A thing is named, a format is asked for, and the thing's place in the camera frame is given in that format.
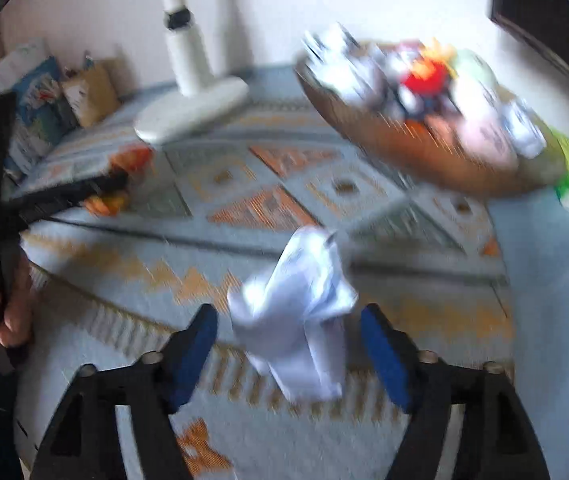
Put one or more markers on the person left hand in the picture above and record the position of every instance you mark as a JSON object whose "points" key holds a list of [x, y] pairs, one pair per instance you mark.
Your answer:
{"points": [[16, 327]]}

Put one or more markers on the yellow paper pen holder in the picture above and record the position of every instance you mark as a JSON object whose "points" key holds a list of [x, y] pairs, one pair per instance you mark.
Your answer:
{"points": [[91, 95]]}

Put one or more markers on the blue cover book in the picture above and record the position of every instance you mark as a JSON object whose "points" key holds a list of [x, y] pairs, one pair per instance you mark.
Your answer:
{"points": [[43, 117]]}

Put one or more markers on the brown wooden bowl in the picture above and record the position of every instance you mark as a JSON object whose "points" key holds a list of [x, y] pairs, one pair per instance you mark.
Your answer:
{"points": [[411, 147]]}

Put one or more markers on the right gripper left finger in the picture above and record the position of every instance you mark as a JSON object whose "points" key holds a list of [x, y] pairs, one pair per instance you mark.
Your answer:
{"points": [[82, 439]]}

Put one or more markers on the paper ball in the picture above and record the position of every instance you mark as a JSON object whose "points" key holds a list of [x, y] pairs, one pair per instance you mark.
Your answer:
{"points": [[289, 320], [352, 71], [524, 134]]}

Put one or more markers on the patterned blue woven mat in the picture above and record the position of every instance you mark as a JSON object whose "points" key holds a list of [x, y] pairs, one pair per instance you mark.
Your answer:
{"points": [[213, 211]]}

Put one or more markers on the white red duck plush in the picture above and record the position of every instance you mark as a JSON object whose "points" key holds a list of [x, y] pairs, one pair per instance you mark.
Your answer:
{"points": [[424, 86]]}

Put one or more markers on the white desk lamp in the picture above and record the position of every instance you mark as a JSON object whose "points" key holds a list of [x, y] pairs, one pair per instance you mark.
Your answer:
{"points": [[200, 98]]}

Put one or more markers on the white paper stack upright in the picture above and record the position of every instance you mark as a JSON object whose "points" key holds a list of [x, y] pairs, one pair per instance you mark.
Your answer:
{"points": [[21, 61]]}

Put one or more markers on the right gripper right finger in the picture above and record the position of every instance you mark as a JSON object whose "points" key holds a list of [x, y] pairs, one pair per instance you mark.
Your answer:
{"points": [[497, 440]]}

